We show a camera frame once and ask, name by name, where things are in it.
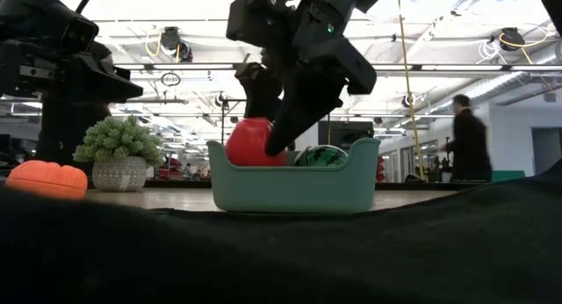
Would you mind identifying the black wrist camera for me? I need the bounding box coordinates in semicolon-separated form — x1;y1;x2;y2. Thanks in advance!
225;0;285;49
60;17;101;55

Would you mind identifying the teal plastic tub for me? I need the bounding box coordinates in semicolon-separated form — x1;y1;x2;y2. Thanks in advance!
206;137;382;214

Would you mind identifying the teal box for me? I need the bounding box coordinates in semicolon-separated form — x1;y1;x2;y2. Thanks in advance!
491;170;527;185

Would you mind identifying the green striped watermelon toy ball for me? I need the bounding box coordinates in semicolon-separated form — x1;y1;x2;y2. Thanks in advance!
293;144;350;168

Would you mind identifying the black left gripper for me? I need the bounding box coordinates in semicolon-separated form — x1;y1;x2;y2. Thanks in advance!
0;34;144;105

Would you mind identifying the black ceiling cable reel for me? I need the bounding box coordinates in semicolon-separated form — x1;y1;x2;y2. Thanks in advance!
499;26;527;53
159;26;194;64

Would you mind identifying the black cloth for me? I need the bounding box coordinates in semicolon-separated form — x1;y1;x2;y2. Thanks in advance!
0;158;562;304

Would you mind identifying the yellow hanging cable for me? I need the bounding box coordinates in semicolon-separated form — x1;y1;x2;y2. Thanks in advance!
396;0;426;180

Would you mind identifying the black monitor box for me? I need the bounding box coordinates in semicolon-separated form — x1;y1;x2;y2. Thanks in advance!
318;120;375;149

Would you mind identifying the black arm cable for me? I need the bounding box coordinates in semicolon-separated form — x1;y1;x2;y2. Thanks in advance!
75;0;98;15

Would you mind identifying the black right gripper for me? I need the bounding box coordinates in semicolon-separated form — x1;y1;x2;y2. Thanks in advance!
234;34;378;158

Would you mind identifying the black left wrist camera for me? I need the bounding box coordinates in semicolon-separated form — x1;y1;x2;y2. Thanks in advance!
60;17;101;55

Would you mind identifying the black cable loop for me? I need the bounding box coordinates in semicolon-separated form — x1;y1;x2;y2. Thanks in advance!
160;71;183;89

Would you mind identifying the green plant in patterned pot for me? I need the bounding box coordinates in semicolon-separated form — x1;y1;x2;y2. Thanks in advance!
72;114;165;192

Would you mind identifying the orange toy pumpkin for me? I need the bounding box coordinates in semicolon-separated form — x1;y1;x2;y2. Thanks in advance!
4;159;89;201

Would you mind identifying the blue-grey door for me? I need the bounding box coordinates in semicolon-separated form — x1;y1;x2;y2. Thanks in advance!
531;127;562;177

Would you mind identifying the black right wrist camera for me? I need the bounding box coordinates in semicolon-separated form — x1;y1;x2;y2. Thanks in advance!
225;0;285;49

